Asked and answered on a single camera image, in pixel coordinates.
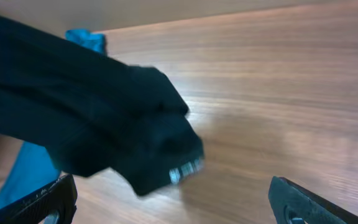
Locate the teal blue t-shirt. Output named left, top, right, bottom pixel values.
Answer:
left=0, top=29, right=107, bottom=208

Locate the black t-shirt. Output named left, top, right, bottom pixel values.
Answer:
left=0, top=16, right=204, bottom=196

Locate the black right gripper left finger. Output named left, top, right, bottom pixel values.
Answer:
left=0, top=174, right=78, bottom=224

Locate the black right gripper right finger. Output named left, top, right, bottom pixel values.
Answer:
left=268, top=176, right=358, bottom=224

